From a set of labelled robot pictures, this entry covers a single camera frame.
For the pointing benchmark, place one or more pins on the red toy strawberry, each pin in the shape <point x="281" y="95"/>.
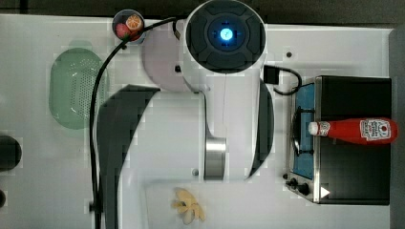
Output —
<point x="122" y="31"/>

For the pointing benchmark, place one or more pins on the black toaster oven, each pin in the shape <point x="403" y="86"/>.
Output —
<point x="328" y="170"/>

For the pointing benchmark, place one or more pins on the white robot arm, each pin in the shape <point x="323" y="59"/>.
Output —
<point x="218" y="127"/>

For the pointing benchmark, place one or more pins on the lilac round plate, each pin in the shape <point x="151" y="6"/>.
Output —
<point x="160" y="60"/>

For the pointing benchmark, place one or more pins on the blue bowl of toy fruit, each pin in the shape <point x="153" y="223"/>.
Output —
<point x="121" y="17"/>

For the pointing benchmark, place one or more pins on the red ketchup bottle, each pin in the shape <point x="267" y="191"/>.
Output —
<point x="364" y="131"/>

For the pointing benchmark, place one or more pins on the small black cylinder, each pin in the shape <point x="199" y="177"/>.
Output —
<point x="2" y="198"/>

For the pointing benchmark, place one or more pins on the yellow toy banana peel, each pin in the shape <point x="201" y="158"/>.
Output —
<point x="188" y="207"/>

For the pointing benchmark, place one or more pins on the green perforated colander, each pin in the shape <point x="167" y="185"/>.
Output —
<point x="73" y="76"/>

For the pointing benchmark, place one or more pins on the orange toy fruit slice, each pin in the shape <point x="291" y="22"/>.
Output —
<point x="134" y="22"/>

